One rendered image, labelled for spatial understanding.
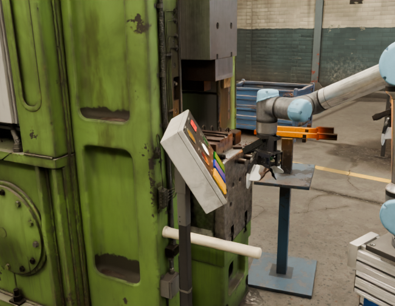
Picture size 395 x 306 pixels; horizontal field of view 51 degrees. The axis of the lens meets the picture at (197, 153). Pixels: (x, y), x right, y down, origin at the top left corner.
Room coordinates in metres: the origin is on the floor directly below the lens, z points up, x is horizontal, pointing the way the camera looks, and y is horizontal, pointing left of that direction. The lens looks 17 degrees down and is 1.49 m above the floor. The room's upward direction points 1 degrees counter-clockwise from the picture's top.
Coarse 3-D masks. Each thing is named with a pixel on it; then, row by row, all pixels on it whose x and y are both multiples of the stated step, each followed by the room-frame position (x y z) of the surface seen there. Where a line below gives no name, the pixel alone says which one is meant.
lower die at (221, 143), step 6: (222, 132) 2.04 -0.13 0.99; (228, 132) 2.03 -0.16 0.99; (210, 138) 1.93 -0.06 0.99; (216, 138) 1.93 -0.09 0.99; (222, 138) 1.92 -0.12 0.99; (228, 138) 1.99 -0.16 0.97; (210, 144) 1.87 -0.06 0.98; (216, 144) 1.86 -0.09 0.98; (222, 144) 1.92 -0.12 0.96; (228, 144) 1.99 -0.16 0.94; (216, 150) 1.86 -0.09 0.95; (222, 150) 1.92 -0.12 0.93
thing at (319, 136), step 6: (276, 132) 2.19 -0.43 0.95; (282, 132) 2.18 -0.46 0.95; (288, 132) 2.17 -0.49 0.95; (294, 132) 2.17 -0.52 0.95; (300, 132) 2.16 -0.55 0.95; (306, 132) 2.16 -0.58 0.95; (318, 132) 2.13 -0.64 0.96; (318, 138) 2.11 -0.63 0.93; (324, 138) 2.11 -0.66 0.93; (330, 138) 2.10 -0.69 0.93; (336, 138) 2.09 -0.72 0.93
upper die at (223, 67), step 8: (232, 56) 2.03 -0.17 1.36; (184, 64) 1.93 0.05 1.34; (192, 64) 1.91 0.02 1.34; (200, 64) 1.89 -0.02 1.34; (208, 64) 1.87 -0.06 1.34; (216, 64) 1.87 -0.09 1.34; (224, 64) 1.94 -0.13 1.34; (232, 64) 2.02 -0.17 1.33; (184, 72) 1.93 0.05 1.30; (192, 72) 1.91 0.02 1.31; (200, 72) 1.89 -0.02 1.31; (208, 72) 1.87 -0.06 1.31; (216, 72) 1.86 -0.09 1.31; (224, 72) 1.94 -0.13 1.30; (232, 72) 2.02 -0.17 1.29; (200, 80) 1.89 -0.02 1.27; (208, 80) 1.87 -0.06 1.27; (216, 80) 1.86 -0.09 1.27
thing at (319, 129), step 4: (280, 128) 2.30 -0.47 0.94; (284, 128) 2.30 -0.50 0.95; (288, 128) 2.29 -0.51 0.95; (292, 128) 2.28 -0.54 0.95; (296, 128) 2.27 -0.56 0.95; (300, 128) 2.27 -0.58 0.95; (304, 128) 2.26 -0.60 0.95; (308, 128) 2.26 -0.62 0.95; (312, 128) 2.26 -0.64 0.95; (316, 128) 2.23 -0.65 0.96; (320, 128) 2.23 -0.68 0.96; (324, 128) 2.22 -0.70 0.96; (328, 128) 2.21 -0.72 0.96; (332, 128) 2.21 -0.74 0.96; (312, 132) 2.24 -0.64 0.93; (316, 132) 2.23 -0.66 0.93; (320, 132) 2.24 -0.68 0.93; (324, 132) 2.23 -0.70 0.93; (328, 132) 2.22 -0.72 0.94; (332, 132) 2.21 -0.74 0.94
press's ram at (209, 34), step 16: (192, 0) 1.85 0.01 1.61; (208, 0) 1.81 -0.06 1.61; (224, 0) 1.94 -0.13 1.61; (192, 16) 1.85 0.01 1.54; (208, 16) 1.81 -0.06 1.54; (224, 16) 1.94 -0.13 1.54; (192, 32) 1.85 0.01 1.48; (208, 32) 1.81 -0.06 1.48; (224, 32) 1.94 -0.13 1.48; (192, 48) 1.85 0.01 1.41; (208, 48) 1.81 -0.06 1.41; (224, 48) 1.94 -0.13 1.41
